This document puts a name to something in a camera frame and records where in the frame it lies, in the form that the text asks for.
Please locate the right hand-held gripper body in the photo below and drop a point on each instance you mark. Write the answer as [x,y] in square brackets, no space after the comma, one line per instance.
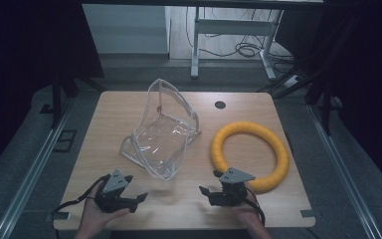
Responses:
[233,189]

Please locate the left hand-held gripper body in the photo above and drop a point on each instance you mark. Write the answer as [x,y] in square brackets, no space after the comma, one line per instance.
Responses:
[114,186]

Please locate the person's right hand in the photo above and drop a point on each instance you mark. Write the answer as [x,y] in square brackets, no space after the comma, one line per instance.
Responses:
[247,215]

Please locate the person's left hand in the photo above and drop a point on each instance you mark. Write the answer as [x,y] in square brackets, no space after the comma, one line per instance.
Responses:
[93,214]

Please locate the clear plastic zipper bag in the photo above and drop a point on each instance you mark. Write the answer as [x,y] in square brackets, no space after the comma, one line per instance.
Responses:
[159,139]

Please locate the black round table grommet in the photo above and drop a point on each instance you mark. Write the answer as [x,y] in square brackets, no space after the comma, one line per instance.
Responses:
[220,105]

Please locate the black metal stand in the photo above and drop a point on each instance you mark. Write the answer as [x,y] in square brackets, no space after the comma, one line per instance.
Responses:
[56,99]
[326,113]

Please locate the white cabinet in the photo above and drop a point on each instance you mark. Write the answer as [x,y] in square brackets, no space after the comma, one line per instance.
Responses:
[126,30]

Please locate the dark curtain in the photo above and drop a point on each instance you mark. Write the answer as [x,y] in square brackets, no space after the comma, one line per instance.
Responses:
[371,83]
[13,66]

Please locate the grey table bracket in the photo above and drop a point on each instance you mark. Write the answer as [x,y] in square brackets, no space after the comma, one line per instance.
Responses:
[59,216]

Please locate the aluminium floor rail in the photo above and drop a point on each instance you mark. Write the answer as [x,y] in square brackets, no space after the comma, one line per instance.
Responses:
[30,179]
[344,172]

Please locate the white metal desk frame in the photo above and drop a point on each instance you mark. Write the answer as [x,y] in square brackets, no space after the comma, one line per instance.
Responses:
[229,27]

